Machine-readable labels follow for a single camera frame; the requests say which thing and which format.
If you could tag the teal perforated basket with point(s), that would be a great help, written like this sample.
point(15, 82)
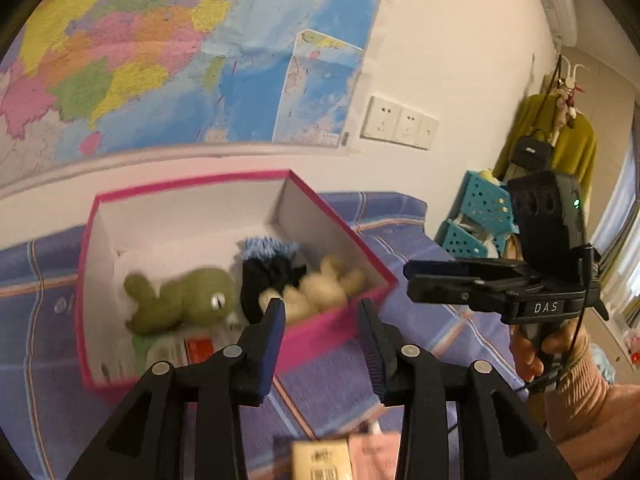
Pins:
point(485, 205)
point(462, 242)

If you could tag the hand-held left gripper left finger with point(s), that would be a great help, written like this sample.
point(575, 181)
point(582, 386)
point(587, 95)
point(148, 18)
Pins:
point(272, 342)

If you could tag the mustard yellow garment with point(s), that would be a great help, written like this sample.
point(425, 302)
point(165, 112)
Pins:
point(575, 150)

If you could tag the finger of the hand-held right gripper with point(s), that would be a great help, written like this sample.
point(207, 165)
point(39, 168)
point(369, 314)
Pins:
point(450, 269)
point(455, 291)

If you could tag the beige plush toy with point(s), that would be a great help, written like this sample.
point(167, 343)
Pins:
point(320, 287)

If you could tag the white wall switch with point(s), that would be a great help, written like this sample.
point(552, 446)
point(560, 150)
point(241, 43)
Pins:
point(427, 132)

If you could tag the person's right hand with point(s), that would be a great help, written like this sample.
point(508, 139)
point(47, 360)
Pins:
point(527, 360)

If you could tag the black soft toy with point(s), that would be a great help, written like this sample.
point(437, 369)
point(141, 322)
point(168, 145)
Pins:
point(265, 272)

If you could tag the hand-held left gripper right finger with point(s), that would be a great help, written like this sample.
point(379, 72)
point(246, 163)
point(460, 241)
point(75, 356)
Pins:
point(370, 347)

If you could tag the yellow small box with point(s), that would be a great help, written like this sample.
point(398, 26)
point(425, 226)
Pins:
point(320, 460)

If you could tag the green plush toy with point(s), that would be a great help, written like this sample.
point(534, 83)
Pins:
point(185, 297)

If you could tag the blue fuzzy cloth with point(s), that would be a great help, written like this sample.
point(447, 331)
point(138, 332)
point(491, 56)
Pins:
point(267, 247)

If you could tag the white wall socket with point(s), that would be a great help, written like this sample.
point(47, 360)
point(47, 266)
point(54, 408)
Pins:
point(407, 126)
point(381, 117)

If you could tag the green white medical tape packet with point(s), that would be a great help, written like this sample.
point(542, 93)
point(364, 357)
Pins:
point(200, 350)

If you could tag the blue plaid bed sheet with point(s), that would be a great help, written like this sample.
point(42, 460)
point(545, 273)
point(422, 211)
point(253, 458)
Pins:
point(45, 310)

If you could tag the small black bag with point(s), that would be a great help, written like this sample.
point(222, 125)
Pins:
point(531, 152)

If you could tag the pink cardboard box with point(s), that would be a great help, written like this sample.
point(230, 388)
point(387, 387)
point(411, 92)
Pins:
point(345, 320)

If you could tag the colourful wall map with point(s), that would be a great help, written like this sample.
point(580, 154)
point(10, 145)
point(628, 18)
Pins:
point(150, 45)

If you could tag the white coat rack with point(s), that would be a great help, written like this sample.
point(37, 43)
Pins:
point(567, 90)

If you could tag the white air conditioner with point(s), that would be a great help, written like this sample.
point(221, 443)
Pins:
point(555, 5)

